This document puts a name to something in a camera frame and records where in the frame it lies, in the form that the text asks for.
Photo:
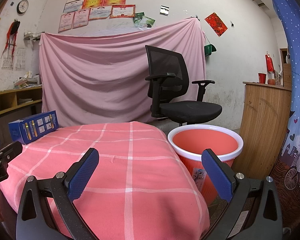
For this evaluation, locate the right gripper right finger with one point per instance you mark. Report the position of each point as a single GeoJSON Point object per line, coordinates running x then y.
{"type": "Point", "coordinates": [253, 209]}

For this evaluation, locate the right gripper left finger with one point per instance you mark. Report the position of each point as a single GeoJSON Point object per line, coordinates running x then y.
{"type": "Point", "coordinates": [35, 219]}

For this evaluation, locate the red white trash bin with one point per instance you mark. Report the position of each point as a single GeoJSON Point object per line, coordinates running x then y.
{"type": "Point", "coordinates": [190, 141]}

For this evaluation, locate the blue product box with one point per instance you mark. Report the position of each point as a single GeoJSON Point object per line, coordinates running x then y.
{"type": "Point", "coordinates": [33, 127]}

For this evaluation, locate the wooden low shelf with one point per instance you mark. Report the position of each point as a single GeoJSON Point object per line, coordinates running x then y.
{"type": "Point", "coordinates": [13, 100]}

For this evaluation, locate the stack of papers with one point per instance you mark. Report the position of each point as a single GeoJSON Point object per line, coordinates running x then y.
{"type": "Point", "coordinates": [28, 80]}

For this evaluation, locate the pink checked tablecloth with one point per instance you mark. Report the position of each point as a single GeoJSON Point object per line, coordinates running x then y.
{"type": "Point", "coordinates": [139, 190]}

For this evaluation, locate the wooden cabinet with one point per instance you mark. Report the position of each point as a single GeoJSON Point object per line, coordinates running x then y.
{"type": "Point", "coordinates": [263, 128]}

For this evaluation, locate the pink hanging sheet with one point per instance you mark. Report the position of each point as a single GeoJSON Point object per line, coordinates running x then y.
{"type": "Point", "coordinates": [95, 80]}

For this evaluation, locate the orange fruit on cabinet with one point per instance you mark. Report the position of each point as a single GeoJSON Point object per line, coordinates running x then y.
{"type": "Point", "coordinates": [271, 82]}

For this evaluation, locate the red plastic cup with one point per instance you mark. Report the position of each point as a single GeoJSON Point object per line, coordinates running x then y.
{"type": "Point", "coordinates": [262, 78]}

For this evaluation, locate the black office chair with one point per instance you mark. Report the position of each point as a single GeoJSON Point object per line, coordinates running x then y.
{"type": "Point", "coordinates": [169, 79]}

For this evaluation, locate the red tassel wall ornament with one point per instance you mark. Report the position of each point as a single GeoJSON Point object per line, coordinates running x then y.
{"type": "Point", "coordinates": [11, 37]}

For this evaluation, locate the round wall clock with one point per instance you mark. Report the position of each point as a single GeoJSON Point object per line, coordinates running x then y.
{"type": "Point", "coordinates": [22, 6]}

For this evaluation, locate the green dustpan on wall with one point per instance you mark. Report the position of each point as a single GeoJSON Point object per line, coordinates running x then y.
{"type": "Point", "coordinates": [209, 49]}

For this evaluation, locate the red paper wall poster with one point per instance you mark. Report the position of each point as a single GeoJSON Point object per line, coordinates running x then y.
{"type": "Point", "coordinates": [218, 26]}

